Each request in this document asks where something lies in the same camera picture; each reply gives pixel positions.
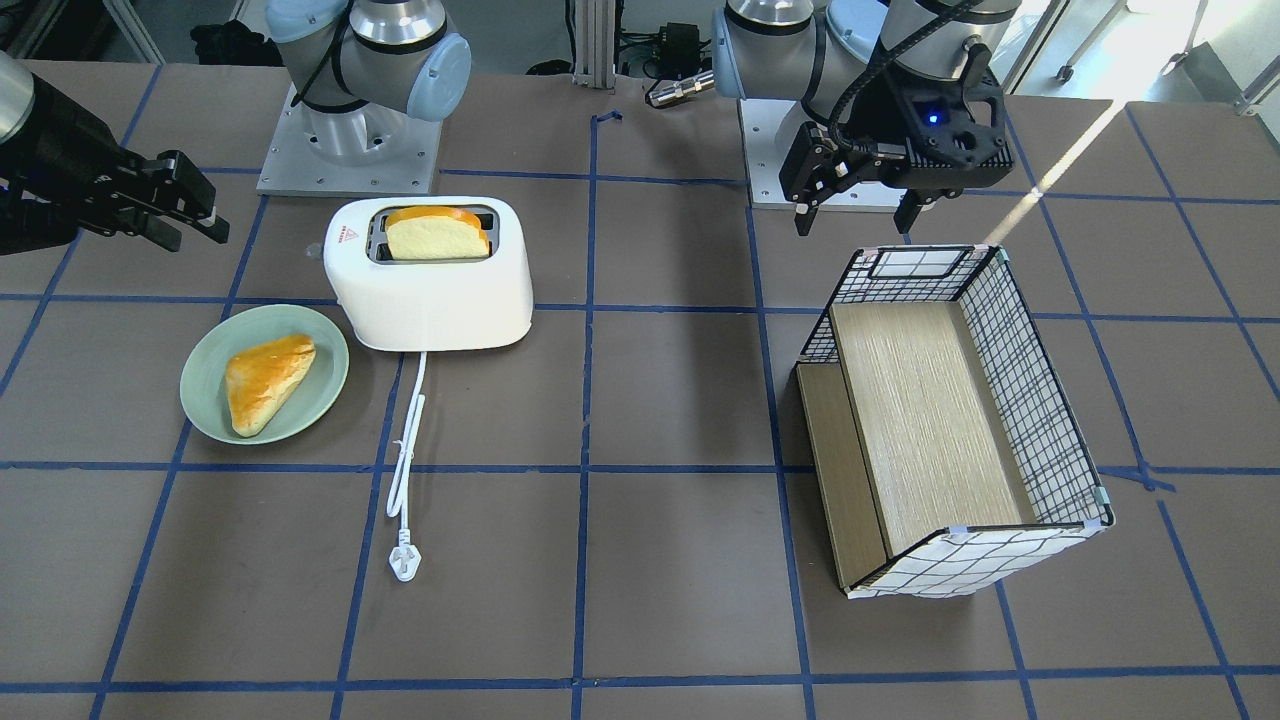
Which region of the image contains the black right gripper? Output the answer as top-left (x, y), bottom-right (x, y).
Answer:
top-left (1, 72), bottom-right (230, 255)

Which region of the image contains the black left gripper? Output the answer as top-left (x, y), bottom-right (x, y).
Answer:
top-left (778, 68), bottom-right (1015, 237)

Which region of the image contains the white two-slot toaster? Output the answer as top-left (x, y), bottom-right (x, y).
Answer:
top-left (323, 196), bottom-right (534, 352)

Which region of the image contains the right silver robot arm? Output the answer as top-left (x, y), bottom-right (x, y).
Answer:
top-left (1, 1), bottom-right (471, 255)

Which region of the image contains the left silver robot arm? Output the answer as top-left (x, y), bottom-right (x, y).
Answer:
top-left (712, 1), bottom-right (1019, 236)

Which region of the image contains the bread slice in toaster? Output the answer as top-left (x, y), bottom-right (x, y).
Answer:
top-left (385, 206), bottom-right (492, 261)

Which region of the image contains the green round plate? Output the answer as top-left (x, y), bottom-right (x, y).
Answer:
top-left (180, 304), bottom-right (349, 445)

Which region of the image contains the triangular golden pastry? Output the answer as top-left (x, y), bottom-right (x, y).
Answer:
top-left (224, 334), bottom-right (316, 438)

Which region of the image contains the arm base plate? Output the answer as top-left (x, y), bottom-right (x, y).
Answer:
top-left (257, 86), bottom-right (447, 199)
top-left (739, 97), bottom-right (911, 213)

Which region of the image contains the grid-patterned wire storage box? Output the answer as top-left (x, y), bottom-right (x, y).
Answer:
top-left (794, 245), bottom-right (1115, 600)

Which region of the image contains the aluminium frame post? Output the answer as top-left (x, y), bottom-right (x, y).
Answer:
top-left (567, 0), bottom-right (620, 94)

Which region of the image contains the white toaster power cable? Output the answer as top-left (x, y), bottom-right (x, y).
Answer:
top-left (387, 350), bottom-right (429, 583)

